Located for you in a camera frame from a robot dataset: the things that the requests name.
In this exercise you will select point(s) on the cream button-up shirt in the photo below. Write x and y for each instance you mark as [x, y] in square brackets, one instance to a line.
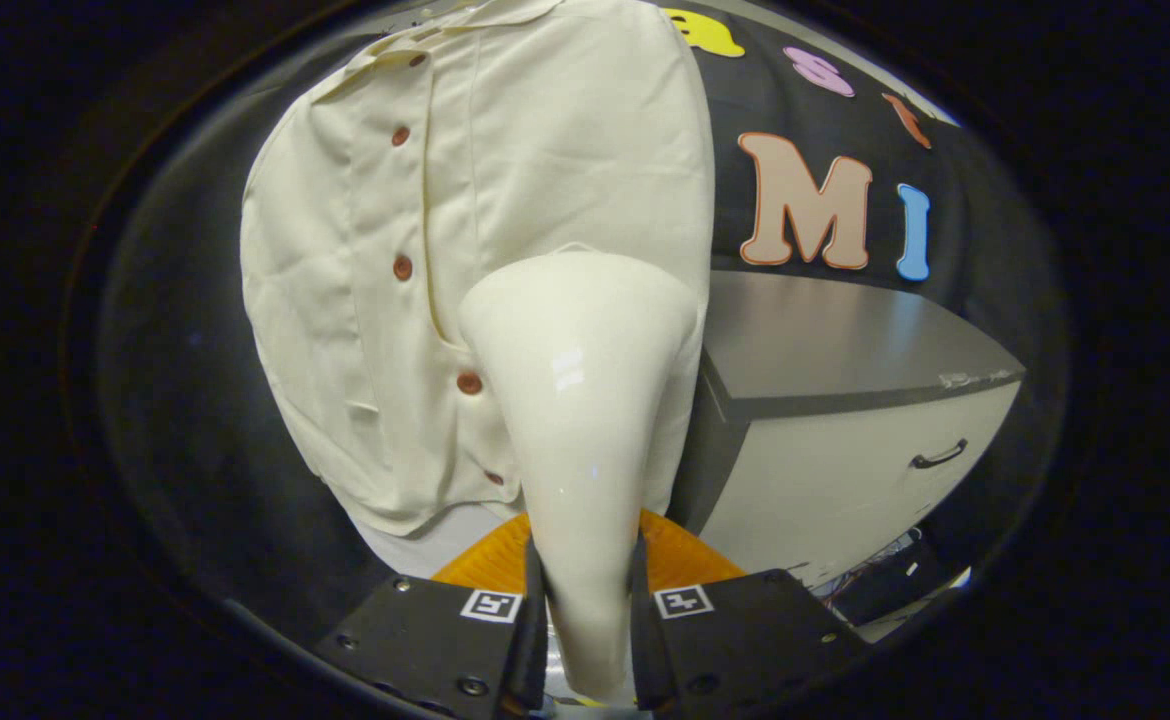
[545, 150]

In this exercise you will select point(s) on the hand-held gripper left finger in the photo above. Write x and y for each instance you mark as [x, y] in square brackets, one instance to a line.
[425, 640]

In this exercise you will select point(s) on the white cabinet with grey top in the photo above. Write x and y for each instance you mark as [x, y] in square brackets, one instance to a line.
[845, 340]

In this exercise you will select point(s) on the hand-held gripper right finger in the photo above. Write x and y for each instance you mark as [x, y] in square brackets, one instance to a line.
[745, 640]

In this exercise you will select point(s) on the white garment steamer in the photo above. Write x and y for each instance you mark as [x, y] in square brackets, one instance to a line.
[575, 380]

